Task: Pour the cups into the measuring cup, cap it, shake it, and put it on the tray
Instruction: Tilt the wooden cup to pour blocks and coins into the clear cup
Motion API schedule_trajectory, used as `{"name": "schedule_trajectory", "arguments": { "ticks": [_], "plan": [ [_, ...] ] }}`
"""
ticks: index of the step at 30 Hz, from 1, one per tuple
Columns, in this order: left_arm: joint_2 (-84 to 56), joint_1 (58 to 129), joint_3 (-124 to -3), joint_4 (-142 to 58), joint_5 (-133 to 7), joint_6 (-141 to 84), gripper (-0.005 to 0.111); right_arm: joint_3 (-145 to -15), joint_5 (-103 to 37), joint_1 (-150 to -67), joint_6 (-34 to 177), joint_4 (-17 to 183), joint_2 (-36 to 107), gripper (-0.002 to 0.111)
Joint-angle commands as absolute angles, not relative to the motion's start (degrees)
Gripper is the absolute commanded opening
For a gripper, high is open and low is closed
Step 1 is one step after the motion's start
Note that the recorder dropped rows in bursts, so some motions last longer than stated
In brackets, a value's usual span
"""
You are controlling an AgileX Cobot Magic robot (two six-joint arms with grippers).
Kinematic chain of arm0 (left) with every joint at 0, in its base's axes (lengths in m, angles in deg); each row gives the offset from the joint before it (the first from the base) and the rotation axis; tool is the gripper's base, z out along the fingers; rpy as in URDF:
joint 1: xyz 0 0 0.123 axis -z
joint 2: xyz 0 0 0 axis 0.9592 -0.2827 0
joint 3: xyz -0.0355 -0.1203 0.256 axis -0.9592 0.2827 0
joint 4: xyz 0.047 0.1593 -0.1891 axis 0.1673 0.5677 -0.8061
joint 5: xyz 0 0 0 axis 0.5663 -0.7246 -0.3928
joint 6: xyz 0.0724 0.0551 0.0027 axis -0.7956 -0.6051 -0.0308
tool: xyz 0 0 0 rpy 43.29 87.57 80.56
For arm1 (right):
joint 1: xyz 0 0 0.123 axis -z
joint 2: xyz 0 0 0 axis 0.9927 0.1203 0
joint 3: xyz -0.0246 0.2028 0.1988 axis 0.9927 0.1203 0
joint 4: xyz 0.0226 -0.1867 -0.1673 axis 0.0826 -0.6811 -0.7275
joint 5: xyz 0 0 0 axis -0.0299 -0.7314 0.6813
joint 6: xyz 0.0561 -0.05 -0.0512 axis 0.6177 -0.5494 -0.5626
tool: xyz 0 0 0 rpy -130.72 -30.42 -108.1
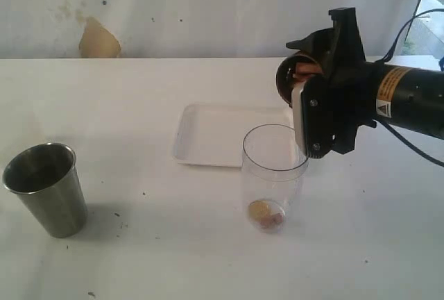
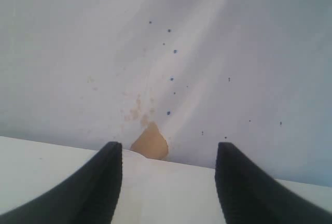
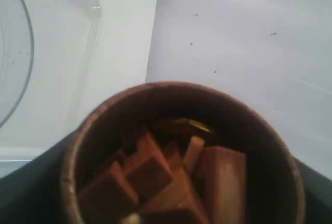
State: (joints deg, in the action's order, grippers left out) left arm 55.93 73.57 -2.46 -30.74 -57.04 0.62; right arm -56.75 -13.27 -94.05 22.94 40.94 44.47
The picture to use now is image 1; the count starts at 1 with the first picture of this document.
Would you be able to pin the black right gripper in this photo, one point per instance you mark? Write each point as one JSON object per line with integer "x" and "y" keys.
{"x": 350, "y": 78}

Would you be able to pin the brown wooden cup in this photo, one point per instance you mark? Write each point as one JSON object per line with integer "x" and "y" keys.
{"x": 287, "y": 76}

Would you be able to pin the stainless steel cup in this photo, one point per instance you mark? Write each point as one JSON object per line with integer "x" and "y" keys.
{"x": 45, "y": 179}

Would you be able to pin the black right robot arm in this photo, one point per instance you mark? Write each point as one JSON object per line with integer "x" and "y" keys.
{"x": 407, "y": 97}

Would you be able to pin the clear plastic measuring cup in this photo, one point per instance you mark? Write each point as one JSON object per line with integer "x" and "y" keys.
{"x": 272, "y": 169}

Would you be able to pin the white rectangular tray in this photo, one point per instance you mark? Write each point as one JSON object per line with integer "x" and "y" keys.
{"x": 212, "y": 135}

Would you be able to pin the brown food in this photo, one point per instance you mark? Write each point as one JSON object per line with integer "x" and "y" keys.
{"x": 265, "y": 215}

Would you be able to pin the white backdrop cloth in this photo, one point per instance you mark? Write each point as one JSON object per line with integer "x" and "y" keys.
{"x": 189, "y": 28}

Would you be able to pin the wrist camera black and white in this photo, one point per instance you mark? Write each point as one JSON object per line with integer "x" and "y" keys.
{"x": 313, "y": 106}

